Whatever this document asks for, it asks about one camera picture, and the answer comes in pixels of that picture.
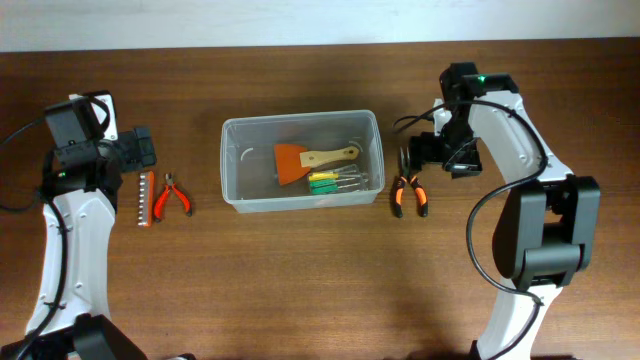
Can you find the orange scraper with wooden handle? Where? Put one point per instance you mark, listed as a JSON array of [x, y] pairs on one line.
[[295, 161]]

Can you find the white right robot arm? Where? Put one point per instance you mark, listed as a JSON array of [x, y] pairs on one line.
[[544, 235]]

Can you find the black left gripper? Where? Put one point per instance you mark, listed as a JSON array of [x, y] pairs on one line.
[[141, 148]]

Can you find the orange screwdriver bit holder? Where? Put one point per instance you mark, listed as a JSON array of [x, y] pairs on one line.
[[145, 199]]

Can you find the clear plastic container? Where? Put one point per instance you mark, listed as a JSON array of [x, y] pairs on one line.
[[248, 167]]

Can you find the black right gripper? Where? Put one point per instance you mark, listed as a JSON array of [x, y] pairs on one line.
[[422, 151]]

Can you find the clear case of screwdrivers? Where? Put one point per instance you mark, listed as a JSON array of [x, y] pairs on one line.
[[343, 179]]

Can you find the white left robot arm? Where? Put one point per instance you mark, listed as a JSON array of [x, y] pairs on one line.
[[80, 182]]

